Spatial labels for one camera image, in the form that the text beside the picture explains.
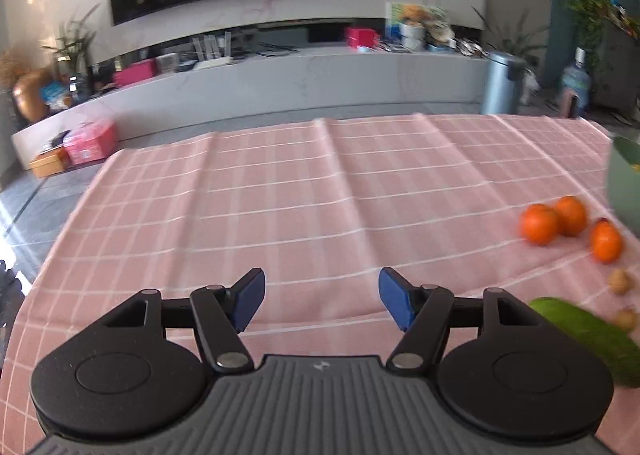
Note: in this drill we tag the white plastic bag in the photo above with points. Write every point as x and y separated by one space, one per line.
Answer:
529 87

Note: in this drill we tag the green cucumber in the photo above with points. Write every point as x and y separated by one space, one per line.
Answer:
595 335

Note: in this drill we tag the grey pedal trash can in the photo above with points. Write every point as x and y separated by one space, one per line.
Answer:
502 84

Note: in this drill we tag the orange mandarin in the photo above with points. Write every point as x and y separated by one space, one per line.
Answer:
606 243
572 215
539 226

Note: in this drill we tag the thin leaf potted plant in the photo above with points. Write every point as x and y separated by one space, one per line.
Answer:
75 42

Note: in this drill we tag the grey drawer cabinet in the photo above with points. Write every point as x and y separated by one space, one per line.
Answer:
622 70

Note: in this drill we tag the blue water jug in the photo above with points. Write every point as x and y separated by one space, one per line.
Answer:
576 80

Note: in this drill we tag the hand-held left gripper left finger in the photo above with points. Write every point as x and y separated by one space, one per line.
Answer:
249 295

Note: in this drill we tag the magenta flat box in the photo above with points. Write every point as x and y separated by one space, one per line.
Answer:
135 73

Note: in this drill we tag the orange cardboard box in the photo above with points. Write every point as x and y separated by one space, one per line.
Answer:
48 164

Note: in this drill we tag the blue snack bag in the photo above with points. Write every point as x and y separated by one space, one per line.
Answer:
54 94

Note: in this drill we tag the trailing green pothos plant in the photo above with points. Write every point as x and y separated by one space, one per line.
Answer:
590 15

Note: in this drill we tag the snake plant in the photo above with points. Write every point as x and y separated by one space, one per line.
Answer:
510 37

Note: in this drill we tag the small pink heater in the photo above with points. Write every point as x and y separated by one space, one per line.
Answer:
569 104

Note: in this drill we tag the pink storage box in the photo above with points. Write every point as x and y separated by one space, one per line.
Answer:
91 141

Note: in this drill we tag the dried flower bunch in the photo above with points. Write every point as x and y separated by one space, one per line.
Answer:
10 67

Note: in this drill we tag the copper round vase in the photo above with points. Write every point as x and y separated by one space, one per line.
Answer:
31 97

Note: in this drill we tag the pink checked tablecloth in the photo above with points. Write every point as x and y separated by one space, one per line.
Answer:
320 195

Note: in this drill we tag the grey marble television console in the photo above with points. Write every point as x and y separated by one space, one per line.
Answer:
300 80

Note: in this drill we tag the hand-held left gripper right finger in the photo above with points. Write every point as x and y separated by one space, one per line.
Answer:
395 296

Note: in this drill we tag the green bowl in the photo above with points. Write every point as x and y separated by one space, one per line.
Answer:
625 180

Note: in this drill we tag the teddy bear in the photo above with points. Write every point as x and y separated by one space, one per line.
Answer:
414 17

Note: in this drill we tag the red box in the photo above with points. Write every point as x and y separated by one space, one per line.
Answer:
362 37

